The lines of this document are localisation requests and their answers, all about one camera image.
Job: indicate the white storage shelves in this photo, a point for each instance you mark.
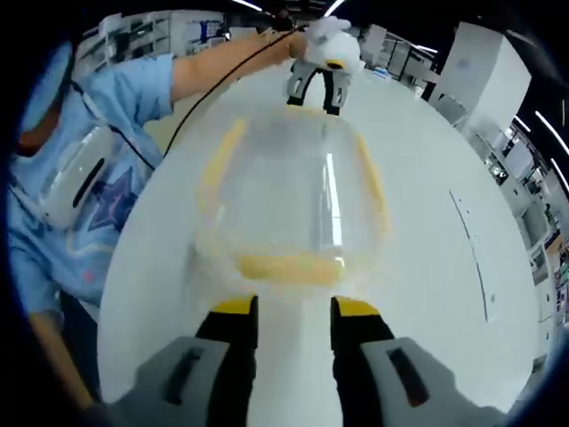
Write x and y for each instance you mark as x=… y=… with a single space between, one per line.
x=146 y=35

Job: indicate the person in blue shirt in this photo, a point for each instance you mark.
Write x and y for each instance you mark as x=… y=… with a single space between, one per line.
x=133 y=89

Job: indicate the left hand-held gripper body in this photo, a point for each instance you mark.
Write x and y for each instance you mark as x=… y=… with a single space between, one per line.
x=338 y=44

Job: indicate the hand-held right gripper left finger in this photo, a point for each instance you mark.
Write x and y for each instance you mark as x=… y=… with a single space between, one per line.
x=200 y=387

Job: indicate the white chest-worn device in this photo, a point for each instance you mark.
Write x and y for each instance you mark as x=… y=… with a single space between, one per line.
x=75 y=178

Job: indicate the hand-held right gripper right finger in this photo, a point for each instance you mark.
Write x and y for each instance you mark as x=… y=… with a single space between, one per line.
x=378 y=387

